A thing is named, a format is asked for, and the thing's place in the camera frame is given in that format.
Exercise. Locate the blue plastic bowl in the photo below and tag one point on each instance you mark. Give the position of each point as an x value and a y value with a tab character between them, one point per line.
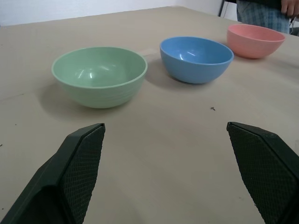
196	63

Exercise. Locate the green plastic bowl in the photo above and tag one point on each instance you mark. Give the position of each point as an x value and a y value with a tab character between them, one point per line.
100	77

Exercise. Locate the black chair leg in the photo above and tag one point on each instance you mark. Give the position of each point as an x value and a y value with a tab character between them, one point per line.
222	7

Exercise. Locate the pink plastic bowl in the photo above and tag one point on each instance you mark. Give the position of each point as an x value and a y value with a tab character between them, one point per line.
253	43

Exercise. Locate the person in plaid shirt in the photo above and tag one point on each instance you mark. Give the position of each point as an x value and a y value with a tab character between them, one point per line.
259	14

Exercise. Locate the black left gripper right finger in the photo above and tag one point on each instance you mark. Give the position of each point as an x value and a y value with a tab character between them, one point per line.
264	172

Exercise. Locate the bystander bare hand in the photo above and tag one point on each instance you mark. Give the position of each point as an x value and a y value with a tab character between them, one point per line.
290	5

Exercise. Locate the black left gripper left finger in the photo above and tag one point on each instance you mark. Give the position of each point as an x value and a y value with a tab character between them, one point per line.
70	177

